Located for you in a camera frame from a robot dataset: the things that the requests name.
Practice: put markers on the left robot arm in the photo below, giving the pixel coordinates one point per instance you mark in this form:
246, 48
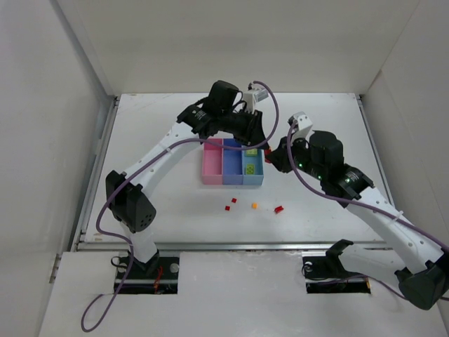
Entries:
225, 109

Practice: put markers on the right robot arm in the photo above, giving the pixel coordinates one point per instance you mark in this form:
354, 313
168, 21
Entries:
417, 262

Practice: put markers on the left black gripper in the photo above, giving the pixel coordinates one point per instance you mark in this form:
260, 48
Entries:
253, 125

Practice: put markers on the pink container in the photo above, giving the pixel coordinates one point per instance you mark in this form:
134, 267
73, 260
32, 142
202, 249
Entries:
211, 172

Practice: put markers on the red lego brick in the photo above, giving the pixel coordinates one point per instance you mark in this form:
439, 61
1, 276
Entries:
279, 209

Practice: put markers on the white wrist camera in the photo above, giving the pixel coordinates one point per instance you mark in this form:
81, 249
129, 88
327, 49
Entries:
252, 96
302, 125

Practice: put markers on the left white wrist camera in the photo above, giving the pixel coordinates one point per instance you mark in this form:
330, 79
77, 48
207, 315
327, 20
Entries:
252, 96

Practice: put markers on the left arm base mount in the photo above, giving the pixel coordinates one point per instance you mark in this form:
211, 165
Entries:
162, 279

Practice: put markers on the red orange lego stack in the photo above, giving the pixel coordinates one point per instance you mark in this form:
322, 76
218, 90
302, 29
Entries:
266, 155

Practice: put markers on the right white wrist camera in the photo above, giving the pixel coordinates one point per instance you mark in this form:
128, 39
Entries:
302, 125

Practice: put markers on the light blue container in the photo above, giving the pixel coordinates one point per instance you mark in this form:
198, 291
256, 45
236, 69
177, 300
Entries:
258, 177

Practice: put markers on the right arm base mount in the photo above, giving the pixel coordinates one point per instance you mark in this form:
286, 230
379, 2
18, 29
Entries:
325, 274

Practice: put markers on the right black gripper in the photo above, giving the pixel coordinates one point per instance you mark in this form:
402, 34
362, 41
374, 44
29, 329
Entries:
283, 159

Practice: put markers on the green lego brick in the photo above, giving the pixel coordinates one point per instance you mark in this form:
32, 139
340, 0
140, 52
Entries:
249, 169
251, 153

